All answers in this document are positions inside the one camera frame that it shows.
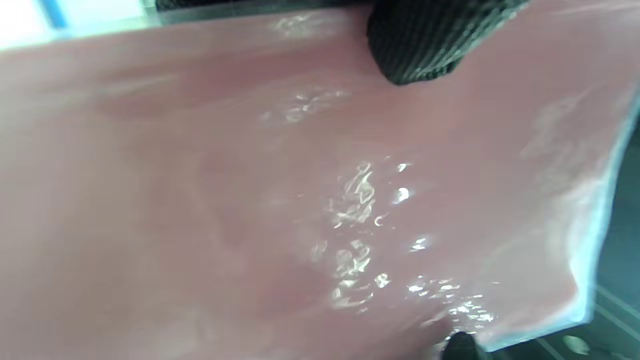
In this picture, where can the person's right hand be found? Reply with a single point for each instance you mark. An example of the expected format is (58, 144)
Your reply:
(462, 350)

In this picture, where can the person's left hand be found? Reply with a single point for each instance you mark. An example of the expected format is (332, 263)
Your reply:
(425, 40)

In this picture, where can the dark pink paper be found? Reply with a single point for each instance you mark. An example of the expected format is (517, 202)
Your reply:
(200, 200)

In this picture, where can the blue folder slide bar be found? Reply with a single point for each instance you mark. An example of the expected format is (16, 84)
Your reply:
(52, 12)

